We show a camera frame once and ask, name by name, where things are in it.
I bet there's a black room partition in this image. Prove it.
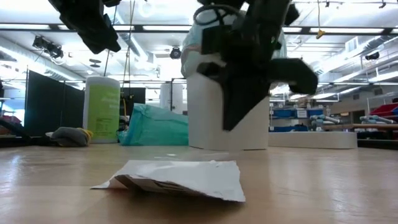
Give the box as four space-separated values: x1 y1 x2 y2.
24 68 85 138

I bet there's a black panel screen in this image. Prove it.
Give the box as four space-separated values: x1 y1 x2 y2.
119 86 146 125

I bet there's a black ceiling camera rig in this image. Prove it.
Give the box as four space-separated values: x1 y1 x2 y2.
32 35 65 60

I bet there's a grey yellow sponge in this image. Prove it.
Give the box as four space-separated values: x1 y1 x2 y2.
45 126 94 148

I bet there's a black metal table frame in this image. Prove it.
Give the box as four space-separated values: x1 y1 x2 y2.
0 133 398 150

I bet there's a white round column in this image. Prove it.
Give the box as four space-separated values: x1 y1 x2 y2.
159 82 185 110

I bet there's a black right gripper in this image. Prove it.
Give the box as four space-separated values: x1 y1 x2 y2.
196 0 320 132

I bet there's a light blue bin liner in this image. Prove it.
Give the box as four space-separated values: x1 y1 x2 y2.
180 8 289 79

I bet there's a teal folded trash bag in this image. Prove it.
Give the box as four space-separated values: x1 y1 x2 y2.
117 103 190 147

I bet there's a blue storage bins shelf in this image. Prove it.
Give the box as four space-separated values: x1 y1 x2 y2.
269 106 326 134

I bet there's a green wipes canister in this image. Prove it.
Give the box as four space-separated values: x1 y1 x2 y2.
81 75 121 144

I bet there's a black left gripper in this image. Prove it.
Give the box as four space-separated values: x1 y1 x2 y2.
48 0 122 54

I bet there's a wooden workbench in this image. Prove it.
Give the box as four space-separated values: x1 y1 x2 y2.
322 123 398 139

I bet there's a yellow hanging connector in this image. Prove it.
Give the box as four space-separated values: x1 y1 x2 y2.
315 0 326 40

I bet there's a black ceiling spotlight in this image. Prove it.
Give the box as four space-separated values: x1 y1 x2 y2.
169 46 182 60

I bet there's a small white paper piece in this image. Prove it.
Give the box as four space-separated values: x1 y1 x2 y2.
90 159 247 203

